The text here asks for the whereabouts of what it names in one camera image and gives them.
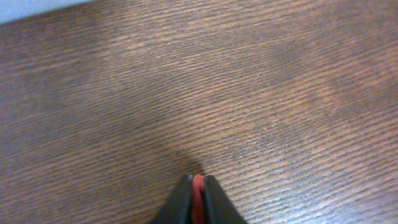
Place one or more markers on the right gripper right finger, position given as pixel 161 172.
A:
pixel 218 208

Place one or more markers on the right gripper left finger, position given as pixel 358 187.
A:
pixel 177 207

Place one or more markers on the red printed t-shirt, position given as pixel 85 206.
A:
pixel 197 208

